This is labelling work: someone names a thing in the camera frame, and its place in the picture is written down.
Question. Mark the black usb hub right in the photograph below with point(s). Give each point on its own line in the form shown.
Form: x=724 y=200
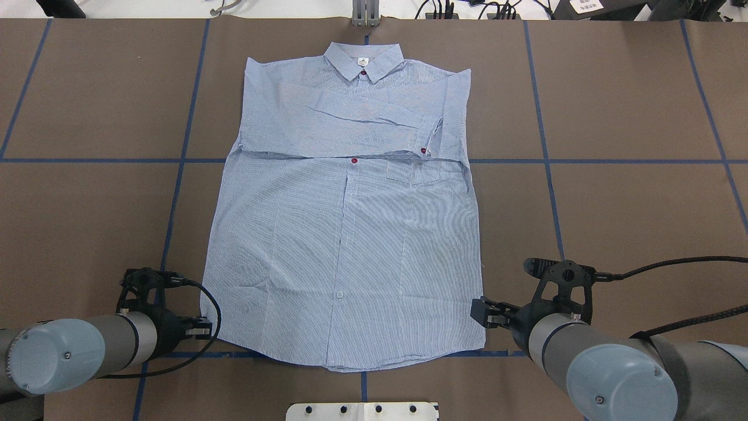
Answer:
x=505 y=10

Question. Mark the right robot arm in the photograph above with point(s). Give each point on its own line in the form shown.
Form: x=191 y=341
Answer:
x=627 y=379

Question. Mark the black usb hub left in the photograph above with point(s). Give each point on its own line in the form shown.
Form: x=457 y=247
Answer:
x=441 y=10

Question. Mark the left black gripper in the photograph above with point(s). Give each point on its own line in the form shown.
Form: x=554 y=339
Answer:
x=167 y=327

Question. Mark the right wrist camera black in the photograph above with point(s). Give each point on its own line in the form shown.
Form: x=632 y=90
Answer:
x=573 y=282

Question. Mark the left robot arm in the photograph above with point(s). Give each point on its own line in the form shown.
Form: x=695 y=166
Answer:
x=49 y=357

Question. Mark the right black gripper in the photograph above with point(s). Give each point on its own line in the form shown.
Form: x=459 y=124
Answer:
x=523 y=316

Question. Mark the grey aluminium post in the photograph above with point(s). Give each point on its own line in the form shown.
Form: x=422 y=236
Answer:
x=366 y=13

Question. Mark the black usb hub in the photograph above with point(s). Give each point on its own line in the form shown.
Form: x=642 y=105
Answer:
x=441 y=10
x=505 y=10

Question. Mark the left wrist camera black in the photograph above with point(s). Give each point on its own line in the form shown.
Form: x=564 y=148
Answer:
x=144 y=290

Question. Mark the black box with label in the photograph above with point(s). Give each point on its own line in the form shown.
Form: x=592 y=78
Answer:
x=598 y=10

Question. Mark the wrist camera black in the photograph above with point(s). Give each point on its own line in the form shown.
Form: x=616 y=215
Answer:
x=573 y=282
x=144 y=290

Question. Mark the white mounting plate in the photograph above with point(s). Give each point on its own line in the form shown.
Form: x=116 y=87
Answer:
x=364 y=411

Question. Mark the light blue striped shirt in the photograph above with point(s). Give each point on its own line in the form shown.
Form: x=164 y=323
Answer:
x=346 y=230

